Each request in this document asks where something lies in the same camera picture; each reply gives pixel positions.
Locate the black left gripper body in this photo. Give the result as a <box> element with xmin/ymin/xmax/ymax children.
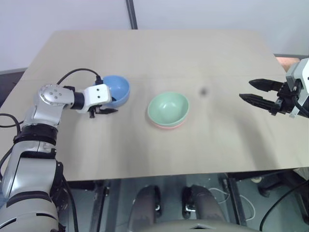
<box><xmin>87</xmin><ymin>104</ymin><xmax>102</xmax><ymax>119</ymax></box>

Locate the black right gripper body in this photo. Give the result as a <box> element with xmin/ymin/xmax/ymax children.
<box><xmin>271</xmin><ymin>81</ymin><xmax>303</xmax><ymax>117</ymax></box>

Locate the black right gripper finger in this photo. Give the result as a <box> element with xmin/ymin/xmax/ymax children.
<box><xmin>249</xmin><ymin>78</ymin><xmax>283</xmax><ymax>93</ymax></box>
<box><xmin>239</xmin><ymin>93</ymin><xmax>278</xmax><ymax>113</ymax></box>

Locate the blue bowl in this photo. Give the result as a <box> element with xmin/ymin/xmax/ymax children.
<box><xmin>95</xmin><ymin>75</ymin><xmax>131</xmax><ymax>108</ymax></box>

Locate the green bowl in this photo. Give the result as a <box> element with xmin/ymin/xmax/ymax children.
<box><xmin>147</xmin><ymin>91</ymin><xmax>190</xmax><ymax>127</ymax></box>

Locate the pink bowl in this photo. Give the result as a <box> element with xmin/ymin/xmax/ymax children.
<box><xmin>148</xmin><ymin>115</ymin><xmax>187</xmax><ymax>132</ymax></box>

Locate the black table leg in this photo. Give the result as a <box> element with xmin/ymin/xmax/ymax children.
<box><xmin>226</xmin><ymin>172</ymin><xmax>248</xmax><ymax>228</ymax></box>
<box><xmin>92</xmin><ymin>179</ymin><xmax>110</xmax><ymax>232</ymax></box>

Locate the dark rounded robot leg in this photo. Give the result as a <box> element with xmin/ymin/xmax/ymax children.
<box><xmin>127</xmin><ymin>184</ymin><xmax>162</xmax><ymax>232</ymax></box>
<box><xmin>181</xmin><ymin>184</ymin><xmax>225</xmax><ymax>232</ymax></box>

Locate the grey robot torso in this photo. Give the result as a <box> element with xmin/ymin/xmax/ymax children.
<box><xmin>139</xmin><ymin>218</ymin><xmax>242</xmax><ymax>232</ymax></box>

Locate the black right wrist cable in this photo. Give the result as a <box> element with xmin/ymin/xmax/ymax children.
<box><xmin>293</xmin><ymin>95</ymin><xmax>309</xmax><ymax>114</ymax></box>

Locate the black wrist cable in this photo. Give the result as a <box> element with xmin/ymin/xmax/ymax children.
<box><xmin>57</xmin><ymin>68</ymin><xmax>102</xmax><ymax>86</ymax></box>
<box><xmin>293</xmin><ymin>95</ymin><xmax>309</xmax><ymax>114</ymax></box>

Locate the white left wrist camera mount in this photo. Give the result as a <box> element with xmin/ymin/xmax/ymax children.
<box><xmin>76</xmin><ymin>83</ymin><xmax>113</xmax><ymax>114</ymax></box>

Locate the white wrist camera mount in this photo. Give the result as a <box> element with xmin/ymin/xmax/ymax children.
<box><xmin>76</xmin><ymin>83</ymin><xmax>113</xmax><ymax>114</ymax></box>
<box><xmin>285</xmin><ymin>58</ymin><xmax>309</xmax><ymax>119</ymax></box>

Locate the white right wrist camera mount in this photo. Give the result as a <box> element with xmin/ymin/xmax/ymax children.
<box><xmin>285</xmin><ymin>58</ymin><xmax>309</xmax><ymax>119</ymax></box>

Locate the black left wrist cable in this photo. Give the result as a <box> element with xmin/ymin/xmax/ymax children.
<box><xmin>57</xmin><ymin>68</ymin><xmax>102</xmax><ymax>86</ymax></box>

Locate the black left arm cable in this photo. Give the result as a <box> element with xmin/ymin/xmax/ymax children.
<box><xmin>0</xmin><ymin>113</ymin><xmax>24</xmax><ymax>129</ymax></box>

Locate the dark vertical wall post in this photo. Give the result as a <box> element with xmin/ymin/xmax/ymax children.
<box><xmin>125</xmin><ymin>0</ymin><xmax>139</xmax><ymax>30</ymax></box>

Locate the black left shoulder cable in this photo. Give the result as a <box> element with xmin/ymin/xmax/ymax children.
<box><xmin>56</xmin><ymin>161</ymin><xmax>80</xmax><ymax>232</ymax></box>

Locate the white floor cable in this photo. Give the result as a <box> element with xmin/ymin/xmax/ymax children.
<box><xmin>209</xmin><ymin>187</ymin><xmax>256</xmax><ymax>219</ymax></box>

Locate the black floor cable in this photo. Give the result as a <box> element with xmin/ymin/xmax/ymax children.
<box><xmin>258</xmin><ymin>180</ymin><xmax>309</xmax><ymax>232</ymax></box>

